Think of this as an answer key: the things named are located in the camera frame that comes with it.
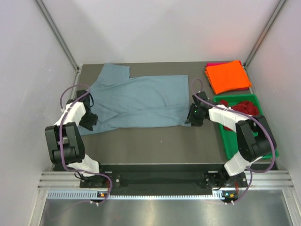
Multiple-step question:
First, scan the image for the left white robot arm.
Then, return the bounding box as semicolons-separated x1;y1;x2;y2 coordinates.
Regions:
45;90;107;187

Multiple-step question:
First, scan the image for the grey-blue t-shirt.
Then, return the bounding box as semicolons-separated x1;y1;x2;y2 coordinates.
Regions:
79;64;190;136

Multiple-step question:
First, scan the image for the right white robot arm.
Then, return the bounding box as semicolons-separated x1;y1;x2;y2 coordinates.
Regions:
186;91;277;186

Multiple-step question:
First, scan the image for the dark red t-shirt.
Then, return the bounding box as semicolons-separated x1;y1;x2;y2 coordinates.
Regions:
220;99;260;116

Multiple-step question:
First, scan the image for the green plastic tray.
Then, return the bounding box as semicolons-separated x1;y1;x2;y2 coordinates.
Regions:
213;94;280;161

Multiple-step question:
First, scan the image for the slotted grey cable duct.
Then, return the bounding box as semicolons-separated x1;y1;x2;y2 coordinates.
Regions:
47;189;238;200

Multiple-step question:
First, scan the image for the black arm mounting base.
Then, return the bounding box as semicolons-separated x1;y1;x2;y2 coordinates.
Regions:
79;162;247;190

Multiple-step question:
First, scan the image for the folded orange t-shirt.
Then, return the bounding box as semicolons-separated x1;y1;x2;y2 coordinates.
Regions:
205;60;253;95

